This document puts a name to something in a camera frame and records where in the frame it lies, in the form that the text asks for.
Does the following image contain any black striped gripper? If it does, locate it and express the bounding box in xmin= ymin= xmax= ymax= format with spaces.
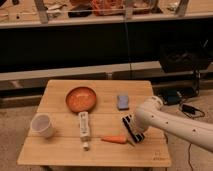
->
xmin=122 ymin=115 xmax=145 ymax=143

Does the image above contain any orange carrot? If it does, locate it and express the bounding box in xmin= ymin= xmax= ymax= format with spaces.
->
xmin=101 ymin=135 xmax=127 ymax=144

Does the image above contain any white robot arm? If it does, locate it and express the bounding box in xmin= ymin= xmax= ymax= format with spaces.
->
xmin=122 ymin=96 xmax=213 ymax=153

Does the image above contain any blue eraser block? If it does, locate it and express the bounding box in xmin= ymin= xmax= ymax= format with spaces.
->
xmin=117 ymin=95 xmax=129 ymax=110

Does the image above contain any dark device on floor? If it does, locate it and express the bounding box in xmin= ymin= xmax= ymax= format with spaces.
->
xmin=161 ymin=89 xmax=181 ymax=105

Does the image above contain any black power adapter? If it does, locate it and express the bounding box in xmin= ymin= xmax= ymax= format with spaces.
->
xmin=182 ymin=104 xmax=196 ymax=114

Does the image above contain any orange plate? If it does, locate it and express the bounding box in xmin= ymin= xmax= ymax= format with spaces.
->
xmin=66 ymin=87 xmax=97 ymax=113

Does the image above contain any black box on stand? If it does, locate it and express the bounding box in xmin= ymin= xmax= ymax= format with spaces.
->
xmin=159 ymin=43 xmax=213 ymax=73

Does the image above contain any white plastic cup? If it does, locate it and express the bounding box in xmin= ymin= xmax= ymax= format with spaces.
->
xmin=30 ymin=115 xmax=54 ymax=138

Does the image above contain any hanging black cable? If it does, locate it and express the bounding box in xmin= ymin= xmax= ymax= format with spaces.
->
xmin=123 ymin=0 xmax=134 ymax=80

